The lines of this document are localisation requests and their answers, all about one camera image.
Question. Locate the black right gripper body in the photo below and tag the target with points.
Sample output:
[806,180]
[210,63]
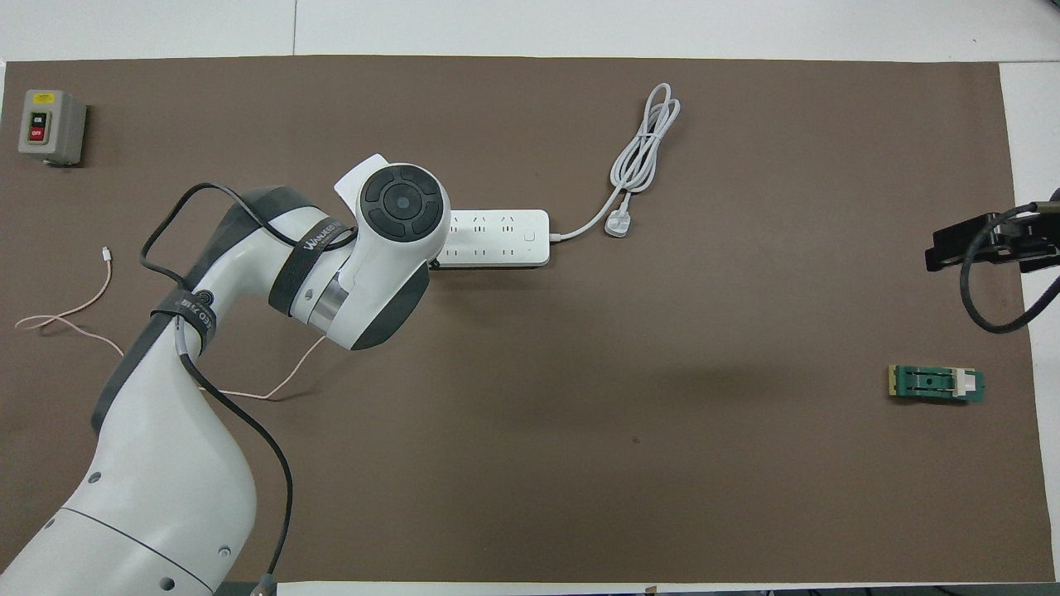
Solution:
[1035,240]

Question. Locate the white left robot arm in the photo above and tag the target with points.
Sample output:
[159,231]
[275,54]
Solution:
[166,463]

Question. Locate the white power strip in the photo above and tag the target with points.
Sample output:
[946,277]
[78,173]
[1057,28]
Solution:
[497,236]

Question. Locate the brown table mat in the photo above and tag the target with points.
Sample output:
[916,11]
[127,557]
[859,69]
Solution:
[662,414]

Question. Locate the grey push button box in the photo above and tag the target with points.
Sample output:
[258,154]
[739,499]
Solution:
[51,126]

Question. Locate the green knife switch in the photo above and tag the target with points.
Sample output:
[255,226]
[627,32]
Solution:
[932,383]

